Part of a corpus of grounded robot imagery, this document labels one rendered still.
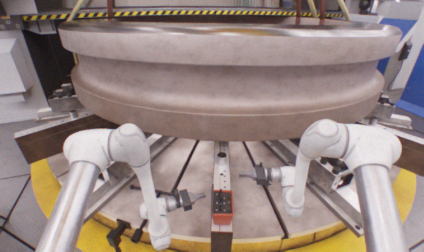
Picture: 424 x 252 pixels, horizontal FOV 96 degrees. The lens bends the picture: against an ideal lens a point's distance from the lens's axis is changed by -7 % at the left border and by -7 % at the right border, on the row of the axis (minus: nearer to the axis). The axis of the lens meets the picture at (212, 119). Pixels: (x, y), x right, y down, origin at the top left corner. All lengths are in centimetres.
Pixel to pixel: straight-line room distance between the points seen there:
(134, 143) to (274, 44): 117
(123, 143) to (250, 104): 121
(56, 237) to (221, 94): 143
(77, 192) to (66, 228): 11
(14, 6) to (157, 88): 242
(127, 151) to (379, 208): 85
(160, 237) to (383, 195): 98
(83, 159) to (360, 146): 96
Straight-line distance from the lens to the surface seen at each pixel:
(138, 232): 190
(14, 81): 467
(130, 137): 83
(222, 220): 140
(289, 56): 166
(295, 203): 127
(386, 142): 88
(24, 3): 374
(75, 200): 80
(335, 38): 186
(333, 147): 82
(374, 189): 79
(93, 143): 89
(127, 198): 222
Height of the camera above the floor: 190
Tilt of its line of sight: 29 degrees down
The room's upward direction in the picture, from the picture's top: straight up
